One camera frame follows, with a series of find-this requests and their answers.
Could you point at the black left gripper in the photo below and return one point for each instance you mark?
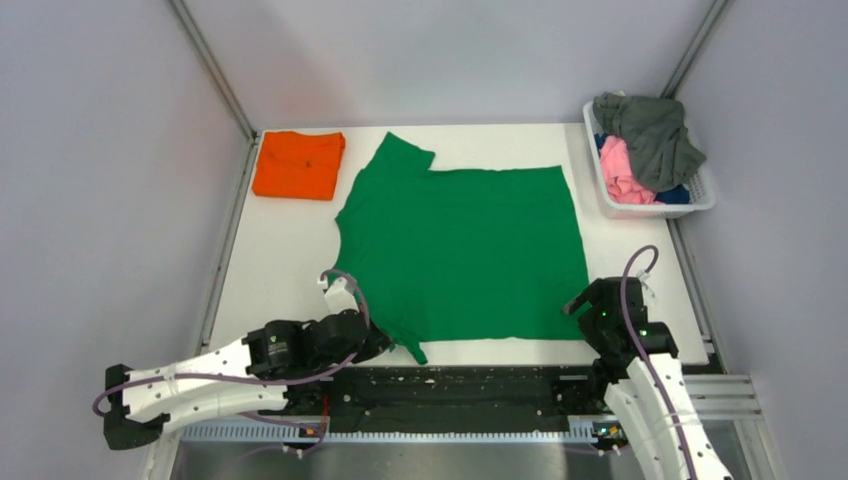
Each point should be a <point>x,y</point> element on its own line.
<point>374,345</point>

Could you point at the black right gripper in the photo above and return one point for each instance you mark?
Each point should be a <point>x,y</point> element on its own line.
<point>594,294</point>

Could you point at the green t shirt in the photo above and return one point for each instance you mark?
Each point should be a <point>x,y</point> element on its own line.
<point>463,254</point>

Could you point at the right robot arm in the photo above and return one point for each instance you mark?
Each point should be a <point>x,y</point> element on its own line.
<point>638,378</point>

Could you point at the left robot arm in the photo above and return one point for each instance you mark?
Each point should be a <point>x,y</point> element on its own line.
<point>273,369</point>

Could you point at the pink t shirt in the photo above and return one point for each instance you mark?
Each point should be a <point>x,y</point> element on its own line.
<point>621,185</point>

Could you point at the grey t shirt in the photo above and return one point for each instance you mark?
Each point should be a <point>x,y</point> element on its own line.
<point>662,155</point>

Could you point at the folded orange t shirt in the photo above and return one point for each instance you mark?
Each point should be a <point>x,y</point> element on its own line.
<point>298,166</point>

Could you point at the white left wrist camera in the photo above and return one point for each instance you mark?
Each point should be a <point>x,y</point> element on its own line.
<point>338,294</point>

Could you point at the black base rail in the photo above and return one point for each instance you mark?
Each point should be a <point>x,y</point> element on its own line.
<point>433,405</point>

